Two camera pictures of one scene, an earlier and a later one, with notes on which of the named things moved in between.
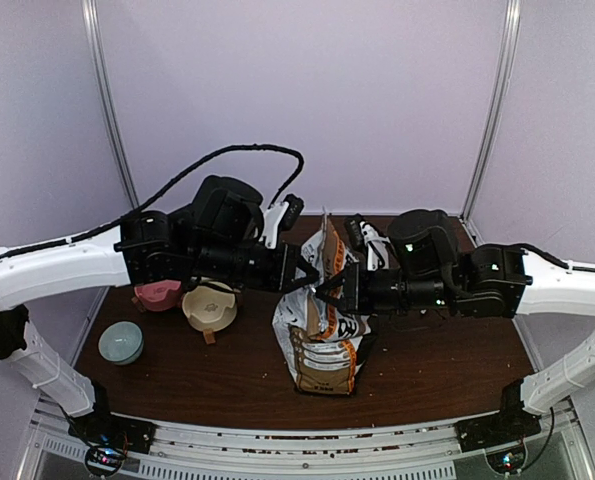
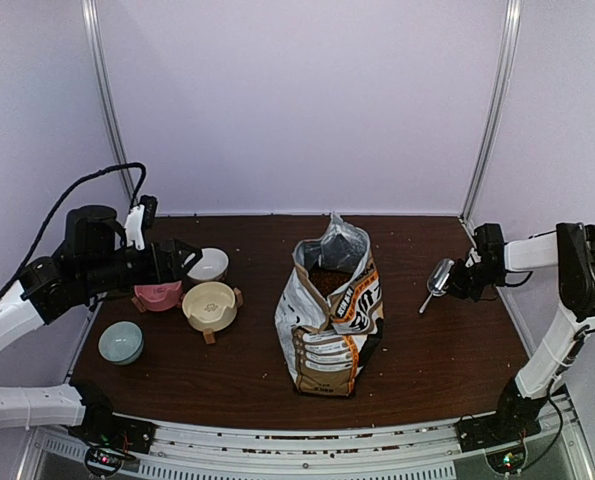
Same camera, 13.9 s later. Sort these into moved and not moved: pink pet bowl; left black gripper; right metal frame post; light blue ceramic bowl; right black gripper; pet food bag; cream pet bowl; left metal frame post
Moved: left black gripper; pet food bag; right black gripper
Not moved: pink pet bowl; left metal frame post; cream pet bowl; light blue ceramic bowl; right metal frame post
